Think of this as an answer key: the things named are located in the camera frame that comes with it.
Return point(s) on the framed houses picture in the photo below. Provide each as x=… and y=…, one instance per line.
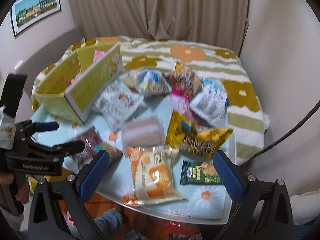
x=25, y=13

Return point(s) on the yellow black snack bag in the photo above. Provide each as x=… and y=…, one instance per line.
x=183, y=134

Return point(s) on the orange white bread snack packet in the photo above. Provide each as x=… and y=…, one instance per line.
x=152, y=176

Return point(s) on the white blue text snack bag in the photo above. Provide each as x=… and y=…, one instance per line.
x=210, y=103

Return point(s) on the floral striped blanket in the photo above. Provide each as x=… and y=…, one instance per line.
x=245, y=114

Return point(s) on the white wall switch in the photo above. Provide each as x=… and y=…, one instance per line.
x=18, y=65

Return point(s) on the white grey text snack bag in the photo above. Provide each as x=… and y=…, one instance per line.
x=117, y=103

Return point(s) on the dark green snack packet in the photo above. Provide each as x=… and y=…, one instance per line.
x=199, y=173

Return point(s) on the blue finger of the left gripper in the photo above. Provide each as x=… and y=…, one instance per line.
x=71, y=147
x=39, y=127

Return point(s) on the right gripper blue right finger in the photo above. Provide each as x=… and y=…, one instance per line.
x=231, y=176

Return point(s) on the beige curtain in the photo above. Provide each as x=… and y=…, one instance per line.
x=221, y=23

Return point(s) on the maroon snack packet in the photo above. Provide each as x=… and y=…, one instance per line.
x=87, y=144

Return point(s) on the light blue daisy tablecloth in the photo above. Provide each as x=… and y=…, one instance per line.
x=202, y=201

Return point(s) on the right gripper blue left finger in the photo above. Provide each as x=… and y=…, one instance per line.
x=91, y=174

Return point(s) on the green cardboard storage box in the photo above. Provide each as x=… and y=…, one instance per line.
x=69, y=89

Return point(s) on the orange red chips bag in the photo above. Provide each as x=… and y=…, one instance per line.
x=184, y=81

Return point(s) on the pink white snack bag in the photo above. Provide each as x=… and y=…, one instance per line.
x=180, y=103

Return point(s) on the pink white snack packet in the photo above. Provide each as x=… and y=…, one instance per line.
x=143, y=133

